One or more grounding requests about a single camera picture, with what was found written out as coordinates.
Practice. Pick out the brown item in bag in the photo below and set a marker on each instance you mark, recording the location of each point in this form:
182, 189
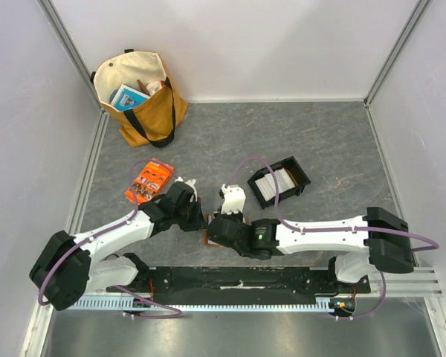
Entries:
142, 87

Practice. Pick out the blue book in bag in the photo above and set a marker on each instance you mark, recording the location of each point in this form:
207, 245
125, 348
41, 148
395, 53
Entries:
126, 98

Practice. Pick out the orange booklet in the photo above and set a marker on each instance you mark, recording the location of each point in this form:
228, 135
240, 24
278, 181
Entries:
150, 181

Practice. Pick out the black card box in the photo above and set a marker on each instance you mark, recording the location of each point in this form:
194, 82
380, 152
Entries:
295, 171

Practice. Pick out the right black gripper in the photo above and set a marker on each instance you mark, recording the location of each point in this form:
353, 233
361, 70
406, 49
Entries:
212, 230

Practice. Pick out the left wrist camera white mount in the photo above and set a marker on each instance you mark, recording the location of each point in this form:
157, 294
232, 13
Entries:
190, 183

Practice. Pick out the brown leather card holder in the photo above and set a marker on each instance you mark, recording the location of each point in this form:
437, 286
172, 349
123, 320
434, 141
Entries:
224, 229

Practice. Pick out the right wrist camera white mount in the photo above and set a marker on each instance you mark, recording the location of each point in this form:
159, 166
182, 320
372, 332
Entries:
233, 197

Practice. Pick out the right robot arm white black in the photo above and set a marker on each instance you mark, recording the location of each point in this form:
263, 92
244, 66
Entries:
375, 241

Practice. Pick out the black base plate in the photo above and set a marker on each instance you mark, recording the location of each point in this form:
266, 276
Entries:
228, 297

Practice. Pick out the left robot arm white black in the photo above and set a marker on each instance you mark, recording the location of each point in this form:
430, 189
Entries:
71, 266

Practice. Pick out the white card stack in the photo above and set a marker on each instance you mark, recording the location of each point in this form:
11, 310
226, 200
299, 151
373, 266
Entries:
267, 184

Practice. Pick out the aluminium frame rail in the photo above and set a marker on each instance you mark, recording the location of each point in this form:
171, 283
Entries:
412, 279

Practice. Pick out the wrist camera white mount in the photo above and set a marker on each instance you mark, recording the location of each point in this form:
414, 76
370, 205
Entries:
190, 183
233, 197

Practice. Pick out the mustard canvas tote bag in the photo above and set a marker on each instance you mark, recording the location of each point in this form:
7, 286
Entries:
154, 121

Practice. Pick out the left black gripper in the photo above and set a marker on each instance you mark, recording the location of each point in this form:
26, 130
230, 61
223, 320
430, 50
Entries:
198, 222

